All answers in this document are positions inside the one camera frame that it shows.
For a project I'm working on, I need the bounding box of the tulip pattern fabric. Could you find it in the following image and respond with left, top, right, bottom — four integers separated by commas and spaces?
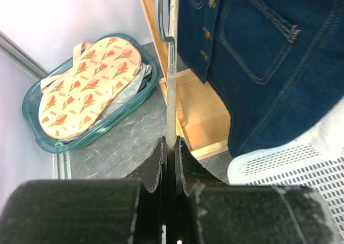
38, 37, 142, 140

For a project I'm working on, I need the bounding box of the wooden clothes rack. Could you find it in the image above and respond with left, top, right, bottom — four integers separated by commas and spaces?
141, 0, 230, 160

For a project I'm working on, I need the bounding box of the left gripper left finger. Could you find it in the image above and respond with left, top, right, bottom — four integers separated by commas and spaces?
1, 138, 167, 243

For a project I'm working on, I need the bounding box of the teal plastic basket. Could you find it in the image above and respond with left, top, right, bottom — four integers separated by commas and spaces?
22, 33, 159, 154

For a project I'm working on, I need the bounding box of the grey metal hanger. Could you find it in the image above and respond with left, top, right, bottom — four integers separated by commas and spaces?
155, 0, 179, 149

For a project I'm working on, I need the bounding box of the blue denim skirt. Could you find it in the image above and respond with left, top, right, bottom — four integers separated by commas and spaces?
178, 0, 343, 157

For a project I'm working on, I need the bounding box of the white garment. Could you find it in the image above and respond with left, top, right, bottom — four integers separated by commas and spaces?
295, 97, 344, 156

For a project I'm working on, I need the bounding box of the white plastic laundry basket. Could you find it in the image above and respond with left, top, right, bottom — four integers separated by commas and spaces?
227, 143, 343, 233

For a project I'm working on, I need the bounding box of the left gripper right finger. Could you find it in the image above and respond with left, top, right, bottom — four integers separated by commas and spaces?
175, 137, 343, 243

